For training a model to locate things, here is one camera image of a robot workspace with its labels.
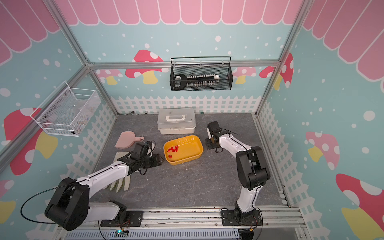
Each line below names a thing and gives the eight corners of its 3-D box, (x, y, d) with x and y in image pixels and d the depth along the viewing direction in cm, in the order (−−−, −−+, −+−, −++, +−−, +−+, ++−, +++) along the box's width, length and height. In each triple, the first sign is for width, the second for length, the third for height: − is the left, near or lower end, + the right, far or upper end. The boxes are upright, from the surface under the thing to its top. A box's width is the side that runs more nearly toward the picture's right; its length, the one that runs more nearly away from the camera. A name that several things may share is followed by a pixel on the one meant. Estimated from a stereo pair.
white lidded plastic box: (159, 135, 109) (155, 124, 99) (164, 111, 125) (161, 99, 115) (195, 135, 109) (195, 124, 99) (195, 111, 125) (195, 99, 115)
